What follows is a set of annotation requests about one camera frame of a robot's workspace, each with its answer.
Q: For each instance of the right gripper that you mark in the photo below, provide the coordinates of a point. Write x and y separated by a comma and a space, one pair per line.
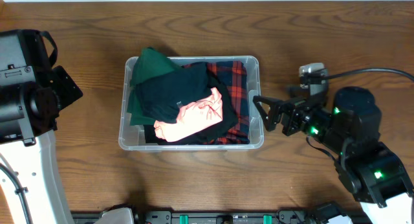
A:
302, 108

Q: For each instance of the red navy plaid shirt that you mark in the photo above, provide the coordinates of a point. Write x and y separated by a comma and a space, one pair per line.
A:
233, 75

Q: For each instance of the clear plastic storage bin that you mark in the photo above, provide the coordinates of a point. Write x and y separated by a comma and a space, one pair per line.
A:
132, 138

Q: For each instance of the salmon pink garment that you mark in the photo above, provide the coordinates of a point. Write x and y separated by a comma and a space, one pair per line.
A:
192, 118

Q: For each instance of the dark green garment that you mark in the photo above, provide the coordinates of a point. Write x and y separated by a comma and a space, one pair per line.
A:
151, 63

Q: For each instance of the black garment with white tag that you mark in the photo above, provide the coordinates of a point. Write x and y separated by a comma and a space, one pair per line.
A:
161, 97

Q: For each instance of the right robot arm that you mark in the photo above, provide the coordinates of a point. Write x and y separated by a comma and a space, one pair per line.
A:
349, 134

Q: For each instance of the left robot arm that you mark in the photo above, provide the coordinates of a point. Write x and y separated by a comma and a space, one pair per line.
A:
33, 92

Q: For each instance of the black mounting rail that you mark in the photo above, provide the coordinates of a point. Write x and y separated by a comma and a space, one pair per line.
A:
325, 213

